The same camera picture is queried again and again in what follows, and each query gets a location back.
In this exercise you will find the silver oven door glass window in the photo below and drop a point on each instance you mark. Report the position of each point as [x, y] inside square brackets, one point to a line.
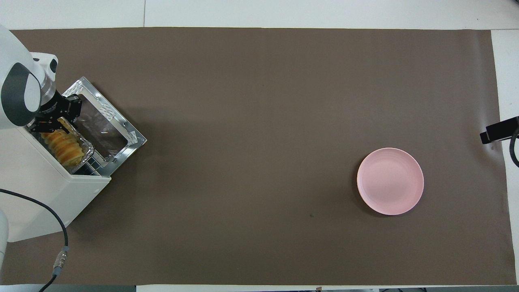
[121, 129]

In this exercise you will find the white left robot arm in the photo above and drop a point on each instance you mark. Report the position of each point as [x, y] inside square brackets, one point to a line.
[16, 81]

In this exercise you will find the sliced bread loaf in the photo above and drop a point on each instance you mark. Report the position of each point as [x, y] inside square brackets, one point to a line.
[65, 146]

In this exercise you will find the white toaster oven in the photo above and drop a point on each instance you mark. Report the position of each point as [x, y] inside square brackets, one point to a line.
[36, 190]

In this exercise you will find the pink round plate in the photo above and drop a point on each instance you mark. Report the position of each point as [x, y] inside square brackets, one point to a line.
[390, 181]

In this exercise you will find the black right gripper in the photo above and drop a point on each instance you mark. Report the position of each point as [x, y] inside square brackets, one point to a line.
[513, 125]

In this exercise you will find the aluminium foil tray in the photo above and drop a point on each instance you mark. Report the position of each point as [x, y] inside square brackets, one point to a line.
[87, 148]

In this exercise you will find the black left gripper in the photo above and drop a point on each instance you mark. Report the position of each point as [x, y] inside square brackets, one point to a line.
[61, 106]

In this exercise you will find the brown table mat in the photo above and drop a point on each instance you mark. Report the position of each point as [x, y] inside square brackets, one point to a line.
[251, 154]

